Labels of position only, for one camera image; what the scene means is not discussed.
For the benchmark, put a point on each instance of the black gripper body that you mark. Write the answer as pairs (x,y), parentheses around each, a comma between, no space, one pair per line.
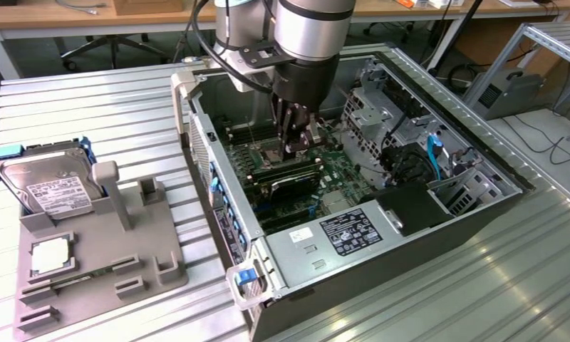
(309,82)

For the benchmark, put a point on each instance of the green graphics card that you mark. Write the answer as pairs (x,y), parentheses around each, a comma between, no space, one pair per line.
(289,190)

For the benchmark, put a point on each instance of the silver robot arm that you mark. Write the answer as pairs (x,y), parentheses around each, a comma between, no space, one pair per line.
(313,28)

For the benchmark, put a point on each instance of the metal socket cover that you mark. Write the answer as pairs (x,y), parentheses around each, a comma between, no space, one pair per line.
(319,135)

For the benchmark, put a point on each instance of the thin metal locking lever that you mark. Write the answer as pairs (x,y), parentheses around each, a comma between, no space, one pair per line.
(252,133)

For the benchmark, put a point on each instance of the CPU socket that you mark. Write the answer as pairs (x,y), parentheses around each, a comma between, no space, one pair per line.
(264,156)

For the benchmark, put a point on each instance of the perforated metal disk bay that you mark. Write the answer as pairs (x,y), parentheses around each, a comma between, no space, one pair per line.
(368,117)

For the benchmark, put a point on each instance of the green motherboard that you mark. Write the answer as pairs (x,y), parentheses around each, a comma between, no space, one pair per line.
(343,171)

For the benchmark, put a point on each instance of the silver chipset heat sink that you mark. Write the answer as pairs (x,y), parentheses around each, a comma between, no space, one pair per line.
(337,201)

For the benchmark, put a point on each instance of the black office chair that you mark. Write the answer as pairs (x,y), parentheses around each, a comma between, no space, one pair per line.
(389,26)
(115,46)

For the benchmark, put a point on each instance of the long black expansion slot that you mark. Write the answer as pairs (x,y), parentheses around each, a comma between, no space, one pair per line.
(292,222)
(285,214)

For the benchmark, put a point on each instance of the black plastic air shroud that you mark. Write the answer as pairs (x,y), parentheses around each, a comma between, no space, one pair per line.
(408,210)

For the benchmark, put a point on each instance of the black slanted pole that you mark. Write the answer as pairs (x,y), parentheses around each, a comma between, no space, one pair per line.
(456,35)

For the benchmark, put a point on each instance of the grey power supply unit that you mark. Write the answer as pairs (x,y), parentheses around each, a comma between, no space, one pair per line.
(304,256)

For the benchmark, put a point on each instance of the brown cardboard box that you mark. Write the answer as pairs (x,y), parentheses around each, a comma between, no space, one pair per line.
(147,7)

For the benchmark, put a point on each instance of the grey computer tower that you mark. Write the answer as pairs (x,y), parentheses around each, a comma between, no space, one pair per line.
(508,96)

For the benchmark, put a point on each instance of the slotted metal disk bay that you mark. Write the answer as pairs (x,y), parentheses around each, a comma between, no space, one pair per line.
(485,185)

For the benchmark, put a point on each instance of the blue case latch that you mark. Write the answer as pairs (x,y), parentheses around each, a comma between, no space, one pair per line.
(245,278)

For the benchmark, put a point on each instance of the long wooden desk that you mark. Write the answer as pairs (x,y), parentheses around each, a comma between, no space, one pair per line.
(504,12)

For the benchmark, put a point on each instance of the open black PC case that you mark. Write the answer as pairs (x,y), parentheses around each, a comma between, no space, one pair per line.
(408,270)

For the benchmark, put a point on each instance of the grey parts rack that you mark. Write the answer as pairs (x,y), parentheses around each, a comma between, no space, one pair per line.
(100,246)

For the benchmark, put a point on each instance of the hard disk in blue carrier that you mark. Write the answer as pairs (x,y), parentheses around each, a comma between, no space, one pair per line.
(43,185)

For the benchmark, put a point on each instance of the green RAM stick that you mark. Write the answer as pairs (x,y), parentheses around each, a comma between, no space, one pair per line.
(100,274)

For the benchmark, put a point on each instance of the silver CPU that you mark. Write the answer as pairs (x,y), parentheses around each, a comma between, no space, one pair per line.
(51,258)

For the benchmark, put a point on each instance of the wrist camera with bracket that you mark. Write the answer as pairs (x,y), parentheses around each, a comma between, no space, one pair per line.
(256,57)

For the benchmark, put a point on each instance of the aluminium profile frame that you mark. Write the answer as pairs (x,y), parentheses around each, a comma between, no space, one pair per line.
(558,42)

